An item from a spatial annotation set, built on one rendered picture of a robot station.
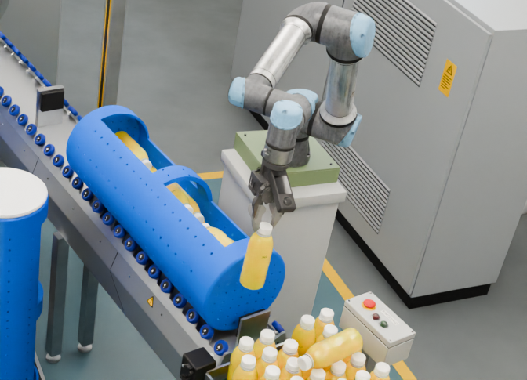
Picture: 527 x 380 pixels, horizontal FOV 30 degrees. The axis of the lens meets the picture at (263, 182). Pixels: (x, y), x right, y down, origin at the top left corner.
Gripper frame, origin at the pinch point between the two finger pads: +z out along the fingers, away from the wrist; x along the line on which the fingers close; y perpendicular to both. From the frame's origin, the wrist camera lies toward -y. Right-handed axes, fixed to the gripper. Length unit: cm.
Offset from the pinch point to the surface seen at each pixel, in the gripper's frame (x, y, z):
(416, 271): -147, 95, 107
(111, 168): 18, 66, 21
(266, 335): -2.0, -9.9, 29.1
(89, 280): 5, 106, 98
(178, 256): 11.9, 22.4, 24.2
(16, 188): 44, 80, 35
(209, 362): 11.8, -6.8, 38.6
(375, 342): -33.5, -17.5, 31.2
